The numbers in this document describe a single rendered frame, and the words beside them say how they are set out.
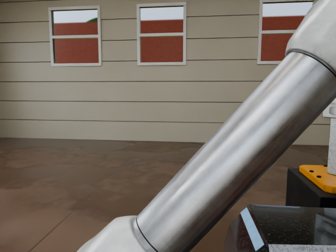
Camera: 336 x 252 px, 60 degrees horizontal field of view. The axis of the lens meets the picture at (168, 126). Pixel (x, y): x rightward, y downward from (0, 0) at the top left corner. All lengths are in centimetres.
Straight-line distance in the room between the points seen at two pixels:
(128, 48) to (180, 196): 706
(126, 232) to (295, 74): 35
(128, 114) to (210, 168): 700
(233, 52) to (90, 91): 365
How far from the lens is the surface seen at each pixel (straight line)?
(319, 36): 48
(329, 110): 210
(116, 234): 48
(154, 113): 727
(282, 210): 138
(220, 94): 713
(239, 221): 135
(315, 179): 207
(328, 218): 138
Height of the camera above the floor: 134
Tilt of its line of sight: 8 degrees down
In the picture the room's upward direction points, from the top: straight up
